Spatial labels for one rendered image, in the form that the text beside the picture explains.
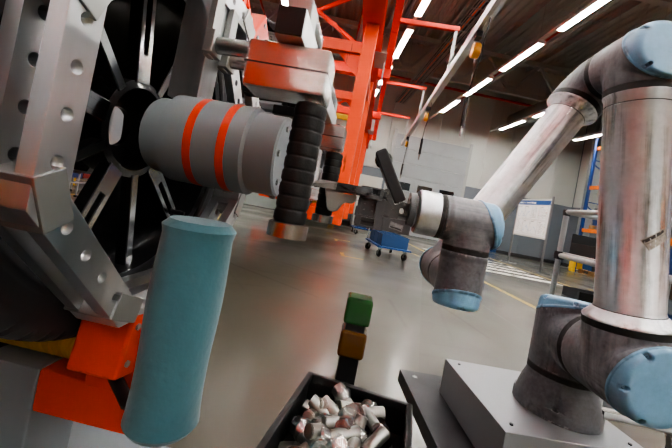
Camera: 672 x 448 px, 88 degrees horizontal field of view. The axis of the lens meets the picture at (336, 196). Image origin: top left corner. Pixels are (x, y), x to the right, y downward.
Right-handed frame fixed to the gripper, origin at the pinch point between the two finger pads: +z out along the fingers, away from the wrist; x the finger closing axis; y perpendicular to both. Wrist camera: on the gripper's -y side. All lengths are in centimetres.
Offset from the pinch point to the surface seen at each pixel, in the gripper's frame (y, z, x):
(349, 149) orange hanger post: -60, 17, 339
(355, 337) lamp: 22.6, -12.2, -19.4
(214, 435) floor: 83, 22, 36
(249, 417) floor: 83, 15, 48
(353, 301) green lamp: 17.4, -10.9, -19.4
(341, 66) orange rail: -247, 77, 570
